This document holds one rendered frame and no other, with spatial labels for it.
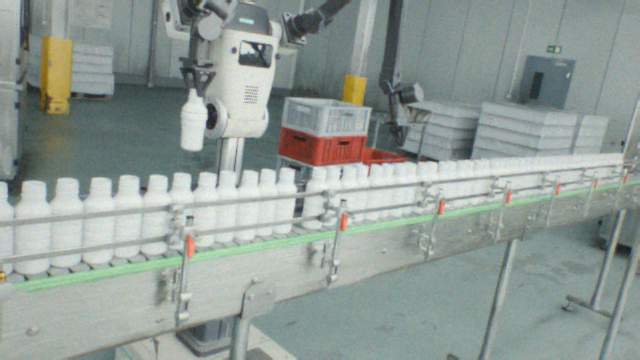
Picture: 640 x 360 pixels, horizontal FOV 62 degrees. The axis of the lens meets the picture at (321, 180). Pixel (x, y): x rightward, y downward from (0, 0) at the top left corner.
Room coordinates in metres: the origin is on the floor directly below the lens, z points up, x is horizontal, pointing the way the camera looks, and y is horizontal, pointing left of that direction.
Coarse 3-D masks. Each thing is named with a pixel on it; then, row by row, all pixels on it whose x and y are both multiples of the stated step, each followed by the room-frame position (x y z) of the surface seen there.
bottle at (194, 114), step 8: (192, 96) 1.46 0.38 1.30; (192, 104) 1.45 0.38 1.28; (200, 104) 1.46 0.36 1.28; (184, 112) 1.45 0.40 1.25; (192, 112) 1.44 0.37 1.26; (200, 112) 1.45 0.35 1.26; (184, 120) 1.45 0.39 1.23; (192, 120) 1.44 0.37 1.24; (200, 120) 1.45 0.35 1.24; (184, 128) 1.45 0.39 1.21; (192, 128) 1.44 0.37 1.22; (200, 128) 1.46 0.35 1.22; (184, 136) 1.45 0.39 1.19; (192, 136) 1.44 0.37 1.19; (200, 136) 1.46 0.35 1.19; (184, 144) 1.45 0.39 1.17; (192, 144) 1.45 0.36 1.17; (200, 144) 1.46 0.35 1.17
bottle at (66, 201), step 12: (60, 180) 0.96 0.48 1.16; (72, 180) 0.97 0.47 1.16; (60, 192) 0.94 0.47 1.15; (72, 192) 0.95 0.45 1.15; (60, 204) 0.93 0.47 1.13; (72, 204) 0.94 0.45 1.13; (60, 228) 0.93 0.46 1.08; (72, 228) 0.94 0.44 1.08; (60, 240) 0.93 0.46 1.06; (72, 240) 0.94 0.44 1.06; (60, 264) 0.93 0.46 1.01; (72, 264) 0.94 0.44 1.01
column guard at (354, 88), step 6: (348, 78) 11.74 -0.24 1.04; (354, 78) 11.62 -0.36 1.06; (360, 78) 11.66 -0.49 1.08; (366, 78) 11.79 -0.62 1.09; (348, 84) 11.72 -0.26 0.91; (354, 84) 11.60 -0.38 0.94; (360, 84) 11.68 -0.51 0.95; (348, 90) 11.70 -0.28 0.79; (354, 90) 11.59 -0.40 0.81; (360, 90) 11.71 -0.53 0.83; (348, 96) 11.68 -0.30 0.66; (354, 96) 11.60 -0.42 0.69; (360, 96) 11.73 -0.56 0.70; (348, 102) 11.66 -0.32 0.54; (354, 102) 11.62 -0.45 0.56; (360, 102) 11.75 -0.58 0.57
